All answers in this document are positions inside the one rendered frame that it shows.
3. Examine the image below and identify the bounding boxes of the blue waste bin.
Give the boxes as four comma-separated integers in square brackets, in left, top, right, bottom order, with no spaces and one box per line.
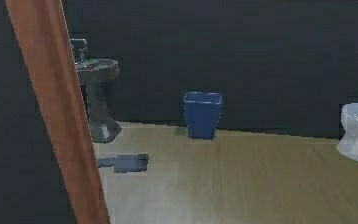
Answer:
[182,91,224,141]

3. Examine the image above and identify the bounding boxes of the grey sink faucet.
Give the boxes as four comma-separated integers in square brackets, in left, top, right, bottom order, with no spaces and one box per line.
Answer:
[69,38,88,64]

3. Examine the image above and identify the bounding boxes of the brown wooden room door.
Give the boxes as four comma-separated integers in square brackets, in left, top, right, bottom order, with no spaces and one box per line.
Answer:
[4,0,112,224]

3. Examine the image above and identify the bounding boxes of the white toilet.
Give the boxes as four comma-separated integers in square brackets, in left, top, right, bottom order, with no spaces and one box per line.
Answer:
[336,102,358,165]

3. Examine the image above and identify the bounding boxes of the grey pedestal sink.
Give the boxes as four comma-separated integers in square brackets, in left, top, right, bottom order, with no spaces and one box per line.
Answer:
[74,58,123,144]

